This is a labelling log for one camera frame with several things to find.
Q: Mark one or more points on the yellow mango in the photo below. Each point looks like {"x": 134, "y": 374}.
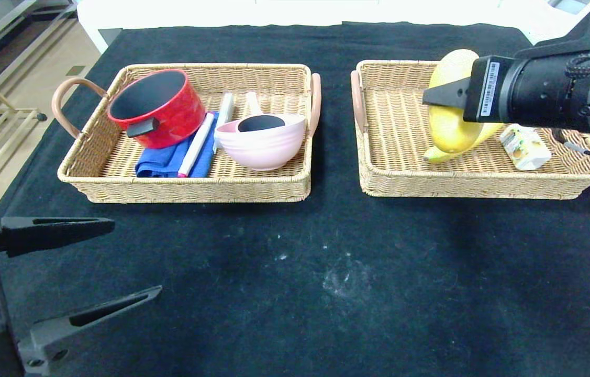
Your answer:
{"x": 449, "y": 131}

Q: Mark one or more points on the black tablecloth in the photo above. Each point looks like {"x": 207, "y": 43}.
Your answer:
{"x": 221, "y": 42}

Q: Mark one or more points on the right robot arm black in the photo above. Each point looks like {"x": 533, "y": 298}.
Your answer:
{"x": 561, "y": 89}

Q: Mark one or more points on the white marker pen pink cap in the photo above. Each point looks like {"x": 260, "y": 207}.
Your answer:
{"x": 195, "y": 149}

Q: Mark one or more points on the pink bowl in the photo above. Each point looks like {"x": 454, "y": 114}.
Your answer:
{"x": 266, "y": 149}

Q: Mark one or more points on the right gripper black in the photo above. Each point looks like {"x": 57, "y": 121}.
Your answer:
{"x": 486, "y": 90}

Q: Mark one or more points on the clear plastic thermometer case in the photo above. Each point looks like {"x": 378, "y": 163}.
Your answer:
{"x": 224, "y": 115}

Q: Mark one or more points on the blue folded towel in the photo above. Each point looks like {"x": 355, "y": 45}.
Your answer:
{"x": 161, "y": 162}

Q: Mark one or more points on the yellow banana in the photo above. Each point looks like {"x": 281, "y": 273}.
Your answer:
{"x": 438, "y": 155}

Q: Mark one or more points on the small juice carton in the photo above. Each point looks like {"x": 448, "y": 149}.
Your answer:
{"x": 527, "y": 152}

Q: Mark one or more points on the pink saucepan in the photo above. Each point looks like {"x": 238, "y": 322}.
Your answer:
{"x": 260, "y": 123}

